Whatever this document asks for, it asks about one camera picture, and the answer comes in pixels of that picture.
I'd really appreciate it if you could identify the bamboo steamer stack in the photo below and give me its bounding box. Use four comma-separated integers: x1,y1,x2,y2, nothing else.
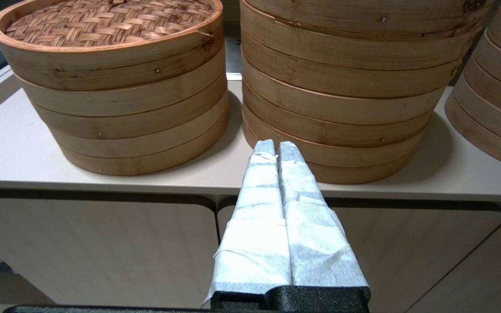
240,4,484,184
13,46,230,176
445,0,501,173

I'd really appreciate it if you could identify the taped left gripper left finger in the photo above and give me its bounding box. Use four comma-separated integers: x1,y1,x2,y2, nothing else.
202,139,292,307

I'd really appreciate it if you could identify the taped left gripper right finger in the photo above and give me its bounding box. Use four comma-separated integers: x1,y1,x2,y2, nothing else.
277,141,371,288

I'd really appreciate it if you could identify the beige cabinet door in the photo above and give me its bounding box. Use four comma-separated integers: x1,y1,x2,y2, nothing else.
0,198,219,307
407,215,501,313
218,206,501,313

